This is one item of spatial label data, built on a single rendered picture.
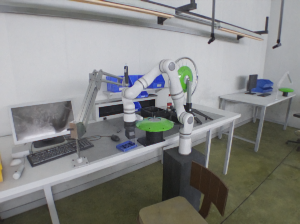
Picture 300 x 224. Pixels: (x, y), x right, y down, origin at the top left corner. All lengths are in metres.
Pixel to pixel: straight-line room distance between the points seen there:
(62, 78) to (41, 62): 0.25
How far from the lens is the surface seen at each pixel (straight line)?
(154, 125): 1.33
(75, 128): 1.13
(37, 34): 2.00
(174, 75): 1.16
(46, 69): 1.98
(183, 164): 1.33
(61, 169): 1.23
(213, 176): 1.17
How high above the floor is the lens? 1.53
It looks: 15 degrees down
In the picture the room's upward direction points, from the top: straight up
